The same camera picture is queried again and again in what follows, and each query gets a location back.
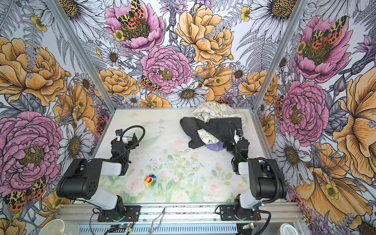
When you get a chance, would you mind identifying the purple cloth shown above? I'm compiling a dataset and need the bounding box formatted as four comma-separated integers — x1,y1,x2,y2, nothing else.
206,142,226,152

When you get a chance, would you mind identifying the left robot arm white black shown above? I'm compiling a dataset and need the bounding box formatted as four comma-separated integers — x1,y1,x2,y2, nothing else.
56,125,146,221

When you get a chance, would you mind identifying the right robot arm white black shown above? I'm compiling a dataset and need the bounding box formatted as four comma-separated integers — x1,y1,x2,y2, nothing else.
224,121,287,220

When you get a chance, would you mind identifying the black cloth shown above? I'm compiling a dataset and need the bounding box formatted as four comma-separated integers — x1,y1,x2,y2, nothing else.
180,117,242,149

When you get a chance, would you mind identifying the cream patterned cloth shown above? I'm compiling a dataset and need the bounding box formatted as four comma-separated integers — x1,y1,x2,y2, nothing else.
192,101,248,145

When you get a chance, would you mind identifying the small rainbow coloured toy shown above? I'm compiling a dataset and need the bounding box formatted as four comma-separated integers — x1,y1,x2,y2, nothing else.
144,174,157,188

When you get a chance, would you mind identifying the white round lid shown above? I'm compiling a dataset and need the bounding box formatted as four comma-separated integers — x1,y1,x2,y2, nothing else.
278,223,299,235

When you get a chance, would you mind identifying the white paper cup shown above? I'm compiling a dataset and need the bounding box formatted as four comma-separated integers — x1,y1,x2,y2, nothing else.
39,219,80,235

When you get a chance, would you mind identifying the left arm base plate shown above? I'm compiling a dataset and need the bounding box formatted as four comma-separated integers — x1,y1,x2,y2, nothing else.
97,205,141,222

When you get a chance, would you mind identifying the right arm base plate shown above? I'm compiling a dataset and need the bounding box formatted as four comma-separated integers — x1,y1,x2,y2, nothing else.
214,204,261,221

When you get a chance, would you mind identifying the thin wire loop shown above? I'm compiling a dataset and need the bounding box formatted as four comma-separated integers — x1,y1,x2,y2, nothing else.
147,207,166,235

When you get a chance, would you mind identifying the white slotted cable duct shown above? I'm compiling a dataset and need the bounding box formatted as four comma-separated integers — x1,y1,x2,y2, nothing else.
79,223,238,235

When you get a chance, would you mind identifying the aluminium front rail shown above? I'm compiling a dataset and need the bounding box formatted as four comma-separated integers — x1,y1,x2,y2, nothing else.
56,201,304,225

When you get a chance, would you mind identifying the left aluminium corner post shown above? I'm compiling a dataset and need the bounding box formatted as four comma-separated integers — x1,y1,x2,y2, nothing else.
46,1,116,115

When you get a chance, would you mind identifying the aluminium corner post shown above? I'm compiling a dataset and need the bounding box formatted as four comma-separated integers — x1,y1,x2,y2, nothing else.
252,0,308,112
46,1,116,115

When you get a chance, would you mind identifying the right aluminium corner post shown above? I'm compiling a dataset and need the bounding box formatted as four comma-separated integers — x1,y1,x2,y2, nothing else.
252,0,308,112

